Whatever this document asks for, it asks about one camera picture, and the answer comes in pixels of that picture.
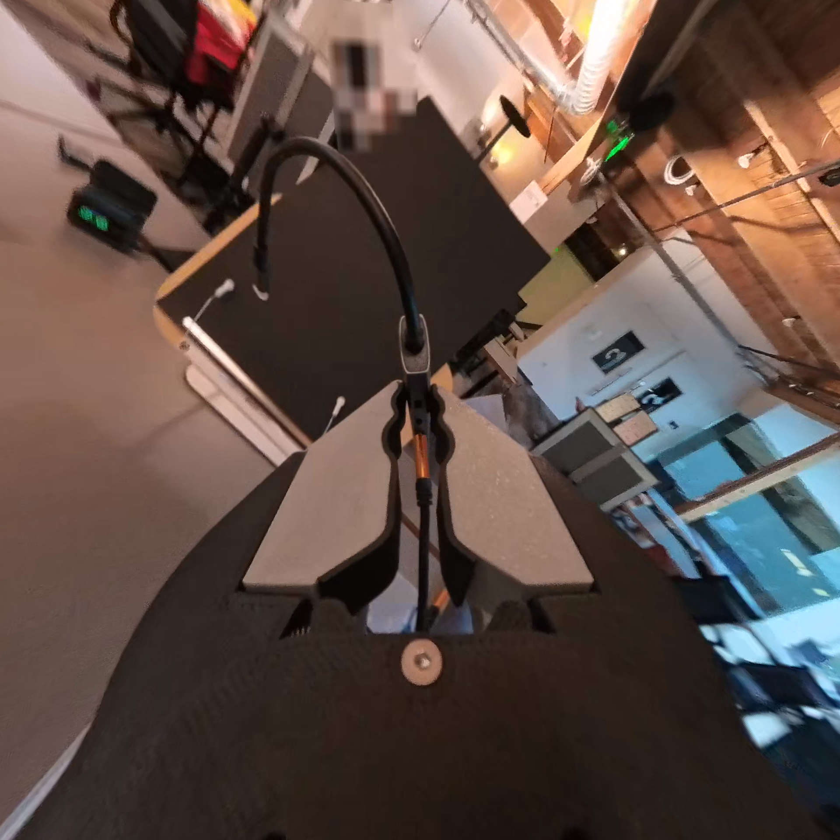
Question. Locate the metal ceiling pipe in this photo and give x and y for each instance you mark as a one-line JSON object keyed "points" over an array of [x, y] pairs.
{"points": [[518, 46]]}

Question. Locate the black panel with wooden edge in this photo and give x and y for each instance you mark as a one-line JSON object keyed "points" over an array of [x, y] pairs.
{"points": [[341, 275]]}

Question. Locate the black office chair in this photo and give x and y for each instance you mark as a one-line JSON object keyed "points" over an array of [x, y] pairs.
{"points": [[157, 33]]}

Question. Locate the red jacket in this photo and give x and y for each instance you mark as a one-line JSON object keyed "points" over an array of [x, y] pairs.
{"points": [[213, 46]]}

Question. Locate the white flexible duct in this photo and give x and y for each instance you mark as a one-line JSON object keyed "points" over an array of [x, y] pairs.
{"points": [[600, 59]]}

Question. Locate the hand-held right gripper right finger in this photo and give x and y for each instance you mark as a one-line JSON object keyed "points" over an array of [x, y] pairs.
{"points": [[505, 512]]}

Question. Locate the green exit sign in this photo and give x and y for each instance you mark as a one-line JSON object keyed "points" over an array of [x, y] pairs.
{"points": [[617, 139]]}

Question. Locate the grey felt panel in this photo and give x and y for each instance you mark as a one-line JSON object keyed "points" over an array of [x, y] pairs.
{"points": [[275, 85]]}

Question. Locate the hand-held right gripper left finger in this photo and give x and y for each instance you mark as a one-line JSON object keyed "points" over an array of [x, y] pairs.
{"points": [[334, 499]]}

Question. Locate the small black wall sign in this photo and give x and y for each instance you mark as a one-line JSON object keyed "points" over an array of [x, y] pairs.
{"points": [[659, 394]]}

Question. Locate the large black wall sign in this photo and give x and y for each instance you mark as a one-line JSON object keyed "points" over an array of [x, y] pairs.
{"points": [[618, 353]]}

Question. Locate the silver bar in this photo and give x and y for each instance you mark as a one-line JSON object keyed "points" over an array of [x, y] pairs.
{"points": [[207, 344]]}

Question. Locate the black device with green display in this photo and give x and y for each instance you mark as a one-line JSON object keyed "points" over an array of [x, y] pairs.
{"points": [[108, 207]]}

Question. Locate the black round lamp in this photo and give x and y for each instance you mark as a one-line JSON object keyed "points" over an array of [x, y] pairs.
{"points": [[515, 115]]}

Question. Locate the grey stacked boxes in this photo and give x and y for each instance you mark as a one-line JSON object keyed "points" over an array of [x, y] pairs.
{"points": [[590, 453]]}

